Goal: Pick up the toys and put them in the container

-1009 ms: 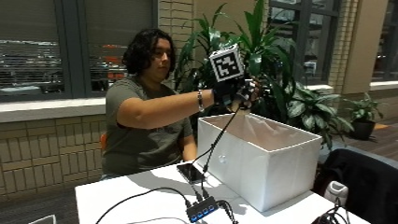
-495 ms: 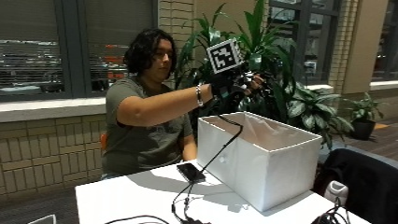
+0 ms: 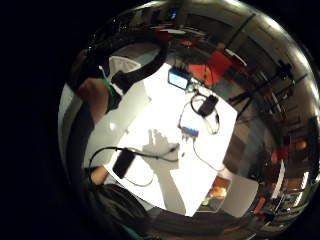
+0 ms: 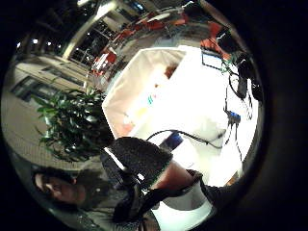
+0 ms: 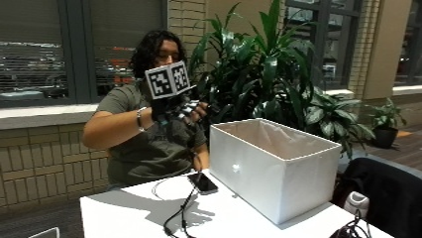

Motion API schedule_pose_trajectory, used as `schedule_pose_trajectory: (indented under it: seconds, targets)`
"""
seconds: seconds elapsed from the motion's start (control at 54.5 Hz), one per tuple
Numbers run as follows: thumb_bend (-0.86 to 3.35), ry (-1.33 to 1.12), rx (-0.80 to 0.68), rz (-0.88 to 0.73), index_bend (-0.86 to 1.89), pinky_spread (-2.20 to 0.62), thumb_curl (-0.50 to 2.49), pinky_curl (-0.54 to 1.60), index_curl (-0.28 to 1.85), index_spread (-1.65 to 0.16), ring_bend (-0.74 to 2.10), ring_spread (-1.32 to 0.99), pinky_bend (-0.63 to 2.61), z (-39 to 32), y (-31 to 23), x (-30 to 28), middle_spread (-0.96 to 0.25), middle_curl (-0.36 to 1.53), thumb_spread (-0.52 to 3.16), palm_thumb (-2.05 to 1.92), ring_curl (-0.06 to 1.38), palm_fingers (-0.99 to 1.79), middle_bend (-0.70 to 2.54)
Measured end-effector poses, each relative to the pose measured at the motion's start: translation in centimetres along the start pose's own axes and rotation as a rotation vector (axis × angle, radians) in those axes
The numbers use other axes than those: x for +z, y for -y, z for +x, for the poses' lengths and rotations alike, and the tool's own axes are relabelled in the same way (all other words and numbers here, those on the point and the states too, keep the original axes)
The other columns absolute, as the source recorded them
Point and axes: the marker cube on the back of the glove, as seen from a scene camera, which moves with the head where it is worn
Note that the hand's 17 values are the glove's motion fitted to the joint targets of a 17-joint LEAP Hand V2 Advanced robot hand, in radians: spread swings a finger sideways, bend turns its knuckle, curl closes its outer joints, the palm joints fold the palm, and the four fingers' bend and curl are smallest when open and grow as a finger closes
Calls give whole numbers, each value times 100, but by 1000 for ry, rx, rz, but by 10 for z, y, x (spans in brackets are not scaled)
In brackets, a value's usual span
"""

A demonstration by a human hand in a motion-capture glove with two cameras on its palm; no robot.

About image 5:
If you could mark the white plastic device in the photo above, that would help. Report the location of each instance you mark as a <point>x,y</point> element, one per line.
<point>356,203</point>

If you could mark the variegated leafy plant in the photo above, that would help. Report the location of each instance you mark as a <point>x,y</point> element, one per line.
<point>334,115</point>

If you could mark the small green plant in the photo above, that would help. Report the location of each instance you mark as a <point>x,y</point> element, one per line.
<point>386,114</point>

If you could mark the black plant pot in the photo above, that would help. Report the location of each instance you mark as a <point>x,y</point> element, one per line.
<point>385,137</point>

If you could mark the black smartphone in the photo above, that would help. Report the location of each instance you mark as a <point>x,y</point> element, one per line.
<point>203,182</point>

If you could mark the white cube of black markers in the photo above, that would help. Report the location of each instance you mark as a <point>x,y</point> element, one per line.
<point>169,81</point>

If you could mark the the person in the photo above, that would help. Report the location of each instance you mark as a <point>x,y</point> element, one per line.
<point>145,155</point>

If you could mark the narrow dark framed window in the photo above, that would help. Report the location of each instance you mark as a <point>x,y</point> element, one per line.
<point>334,43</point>

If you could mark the white chair frame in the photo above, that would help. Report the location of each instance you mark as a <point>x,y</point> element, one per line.
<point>45,232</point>

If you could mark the large dark framed window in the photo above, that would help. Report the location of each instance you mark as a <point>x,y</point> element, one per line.
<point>44,49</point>

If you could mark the white fabric storage box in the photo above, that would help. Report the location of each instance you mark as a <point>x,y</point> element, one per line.
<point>272,172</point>

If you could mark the tall green leafy plant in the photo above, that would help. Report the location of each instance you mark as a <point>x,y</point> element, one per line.
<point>258,66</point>

